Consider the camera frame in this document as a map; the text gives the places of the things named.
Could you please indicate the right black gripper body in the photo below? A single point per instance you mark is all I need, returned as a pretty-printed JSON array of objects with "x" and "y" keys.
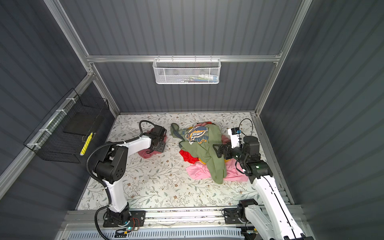
[{"x": 236, "y": 153}]

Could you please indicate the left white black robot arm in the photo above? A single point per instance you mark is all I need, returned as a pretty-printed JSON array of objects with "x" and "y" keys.
[{"x": 107, "y": 165}]

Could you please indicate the floral patterned table mat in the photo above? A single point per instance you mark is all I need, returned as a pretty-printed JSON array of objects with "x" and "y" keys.
[{"x": 162, "y": 181}]

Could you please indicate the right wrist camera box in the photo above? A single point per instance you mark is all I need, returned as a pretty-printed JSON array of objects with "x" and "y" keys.
[{"x": 234, "y": 134}]

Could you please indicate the white wire mesh basket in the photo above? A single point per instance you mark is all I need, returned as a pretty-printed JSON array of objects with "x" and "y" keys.
[{"x": 167, "y": 72}]

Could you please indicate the yellow marker pen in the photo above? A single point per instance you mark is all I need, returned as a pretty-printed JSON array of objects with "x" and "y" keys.
[{"x": 86, "y": 144}]

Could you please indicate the light pink cloth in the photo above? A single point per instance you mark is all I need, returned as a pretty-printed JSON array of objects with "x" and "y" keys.
[{"x": 199, "y": 171}]

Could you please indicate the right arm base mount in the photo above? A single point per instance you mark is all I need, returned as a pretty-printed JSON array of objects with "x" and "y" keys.
[{"x": 233, "y": 216}]

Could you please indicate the black wire basket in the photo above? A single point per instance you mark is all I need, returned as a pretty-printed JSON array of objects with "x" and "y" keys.
[{"x": 67, "y": 134}]

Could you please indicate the green graphic t-shirt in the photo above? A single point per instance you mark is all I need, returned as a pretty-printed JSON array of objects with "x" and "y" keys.
[{"x": 199, "y": 141}]

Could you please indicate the black flat pad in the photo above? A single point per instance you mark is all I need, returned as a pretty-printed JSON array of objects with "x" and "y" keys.
[{"x": 83, "y": 124}]

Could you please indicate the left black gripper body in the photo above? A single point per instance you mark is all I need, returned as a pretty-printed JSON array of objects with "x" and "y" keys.
[{"x": 161, "y": 147}]

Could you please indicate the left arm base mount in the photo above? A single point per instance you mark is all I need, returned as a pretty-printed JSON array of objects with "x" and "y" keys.
[{"x": 124, "y": 219}]

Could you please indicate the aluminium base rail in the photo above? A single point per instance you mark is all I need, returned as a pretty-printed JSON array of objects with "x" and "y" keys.
[{"x": 160, "y": 218}]

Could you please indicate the bright red cloth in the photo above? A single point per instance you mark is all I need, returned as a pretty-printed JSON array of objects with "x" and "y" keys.
[{"x": 187, "y": 157}]

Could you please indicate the white ventilated grille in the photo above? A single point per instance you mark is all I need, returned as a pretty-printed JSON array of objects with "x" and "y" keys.
[{"x": 223, "y": 233}]

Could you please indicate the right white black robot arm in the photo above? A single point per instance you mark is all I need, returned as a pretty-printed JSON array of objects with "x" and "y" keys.
[{"x": 276, "y": 223}]

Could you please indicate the pens in white basket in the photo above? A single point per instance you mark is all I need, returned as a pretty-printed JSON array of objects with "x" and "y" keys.
[{"x": 205, "y": 78}]

